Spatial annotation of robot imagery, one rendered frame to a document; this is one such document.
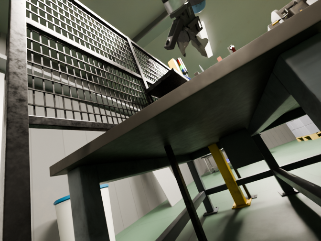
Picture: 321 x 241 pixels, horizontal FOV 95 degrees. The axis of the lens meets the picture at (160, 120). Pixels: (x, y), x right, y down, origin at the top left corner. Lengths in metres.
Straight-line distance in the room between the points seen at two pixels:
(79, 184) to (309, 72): 0.73
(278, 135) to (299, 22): 9.12
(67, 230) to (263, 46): 1.89
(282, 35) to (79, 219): 0.76
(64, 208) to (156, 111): 1.61
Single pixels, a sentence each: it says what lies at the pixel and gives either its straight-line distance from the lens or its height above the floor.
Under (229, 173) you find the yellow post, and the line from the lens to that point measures 1.82.
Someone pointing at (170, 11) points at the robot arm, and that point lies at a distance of 0.68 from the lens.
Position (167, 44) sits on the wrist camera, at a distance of 0.66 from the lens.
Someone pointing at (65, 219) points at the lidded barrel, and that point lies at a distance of 1.89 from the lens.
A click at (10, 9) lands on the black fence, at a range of 0.77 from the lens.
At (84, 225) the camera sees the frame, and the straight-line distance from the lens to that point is 0.66.
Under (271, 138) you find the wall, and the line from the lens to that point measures 9.42.
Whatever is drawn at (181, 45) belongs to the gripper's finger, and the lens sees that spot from 0.76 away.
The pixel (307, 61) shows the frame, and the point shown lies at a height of 0.61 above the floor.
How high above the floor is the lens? 0.51
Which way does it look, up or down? 21 degrees up
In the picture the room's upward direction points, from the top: 21 degrees counter-clockwise
